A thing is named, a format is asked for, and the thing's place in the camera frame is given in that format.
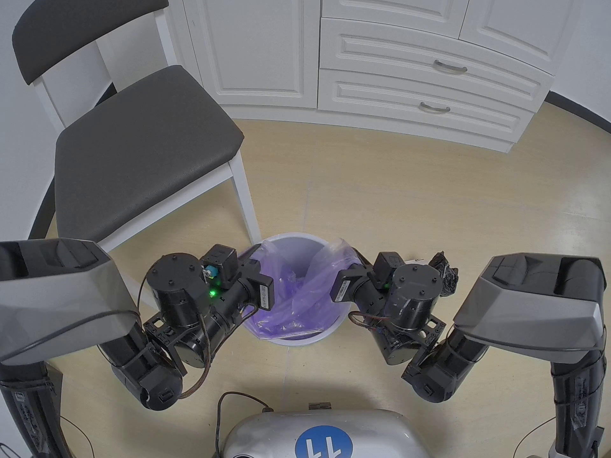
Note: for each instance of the purple plastic bag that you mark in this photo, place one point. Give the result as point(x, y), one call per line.
point(286, 303)

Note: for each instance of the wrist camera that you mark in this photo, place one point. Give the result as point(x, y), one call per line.
point(220, 260)
point(387, 267)

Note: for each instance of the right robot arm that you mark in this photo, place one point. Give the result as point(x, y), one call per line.
point(534, 303)

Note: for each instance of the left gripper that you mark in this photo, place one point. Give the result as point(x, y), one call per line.
point(243, 294)

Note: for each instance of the white trash bin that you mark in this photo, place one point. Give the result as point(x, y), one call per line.
point(305, 342)

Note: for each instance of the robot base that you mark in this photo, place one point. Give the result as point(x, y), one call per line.
point(267, 437)

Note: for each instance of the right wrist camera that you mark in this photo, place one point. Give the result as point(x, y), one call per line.
point(387, 267)

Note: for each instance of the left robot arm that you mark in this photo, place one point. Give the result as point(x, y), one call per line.
point(57, 294)

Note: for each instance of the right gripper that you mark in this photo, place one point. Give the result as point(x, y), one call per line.
point(367, 294)

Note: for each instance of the black plastic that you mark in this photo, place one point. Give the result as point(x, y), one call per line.
point(446, 275)

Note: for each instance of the white chair dark grey seat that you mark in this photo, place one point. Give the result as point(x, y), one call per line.
point(143, 136)

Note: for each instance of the white wardrobe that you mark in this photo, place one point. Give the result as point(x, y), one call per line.
point(267, 41)

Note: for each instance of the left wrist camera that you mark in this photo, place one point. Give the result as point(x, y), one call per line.
point(220, 260)

